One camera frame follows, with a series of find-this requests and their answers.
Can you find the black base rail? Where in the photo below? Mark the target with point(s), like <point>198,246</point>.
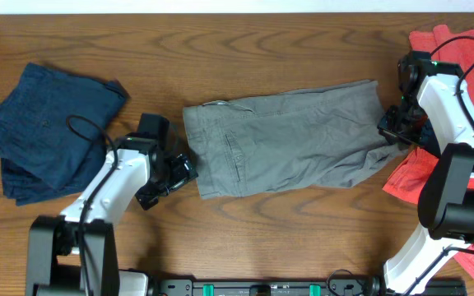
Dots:
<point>340,282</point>

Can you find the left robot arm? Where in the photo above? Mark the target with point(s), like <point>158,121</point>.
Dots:
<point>74,253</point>

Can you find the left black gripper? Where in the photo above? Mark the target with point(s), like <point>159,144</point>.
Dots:
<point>181,176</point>

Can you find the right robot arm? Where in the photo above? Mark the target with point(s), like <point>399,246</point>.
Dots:
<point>437,113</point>

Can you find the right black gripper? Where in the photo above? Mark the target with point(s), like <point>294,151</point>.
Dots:
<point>385,130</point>

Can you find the folded navy blue shorts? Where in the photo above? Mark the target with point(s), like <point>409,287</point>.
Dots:
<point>50,142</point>

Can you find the grey cargo shorts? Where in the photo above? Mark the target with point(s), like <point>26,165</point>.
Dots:
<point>274,143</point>

